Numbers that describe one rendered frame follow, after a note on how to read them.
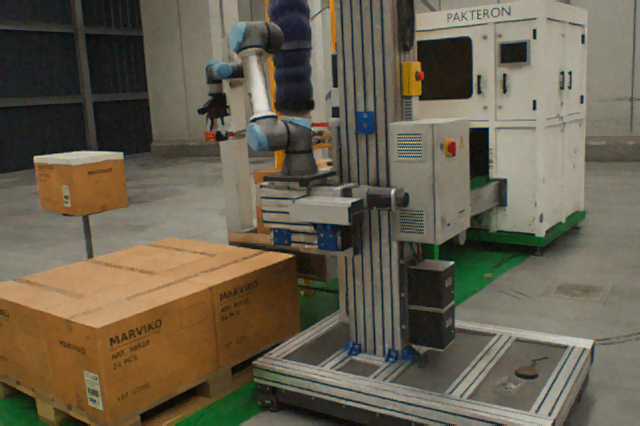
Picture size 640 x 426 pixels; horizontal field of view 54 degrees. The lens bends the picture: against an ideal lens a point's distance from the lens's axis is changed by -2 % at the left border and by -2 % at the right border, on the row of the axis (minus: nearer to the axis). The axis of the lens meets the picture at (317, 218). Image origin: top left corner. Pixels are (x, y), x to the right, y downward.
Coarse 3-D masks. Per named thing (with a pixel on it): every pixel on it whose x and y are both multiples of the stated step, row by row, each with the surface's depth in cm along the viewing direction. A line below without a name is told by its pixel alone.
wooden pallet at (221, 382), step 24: (288, 336) 330; (240, 360) 302; (0, 384) 301; (24, 384) 285; (192, 384) 278; (216, 384) 290; (240, 384) 303; (48, 408) 274; (72, 408) 262; (144, 408) 258; (192, 408) 280
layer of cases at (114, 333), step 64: (128, 256) 346; (192, 256) 339; (256, 256) 331; (0, 320) 287; (64, 320) 251; (128, 320) 249; (192, 320) 276; (256, 320) 309; (64, 384) 261; (128, 384) 251
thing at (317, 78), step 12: (312, 0) 639; (312, 12) 641; (312, 24) 644; (312, 36) 647; (312, 60) 653; (312, 72) 655; (312, 84) 658; (324, 84) 662; (324, 96) 664; (324, 108) 666; (312, 120) 667; (324, 120) 667; (324, 156) 672
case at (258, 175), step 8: (320, 160) 395; (328, 160) 392; (272, 168) 364; (280, 168) 364; (320, 168) 352; (256, 176) 355; (256, 208) 360; (256, 216) 361; (256, 224) 362; (264, 232) 360
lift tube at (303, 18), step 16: (272, 0) 332; (288, 0) 328; (304, 0) 333; (272, 16) 334; (288, 16) 330; (304, 16) 335; (288, 32) 332; (304, 32) 335; (288, 48) 333; (304, 48) 337
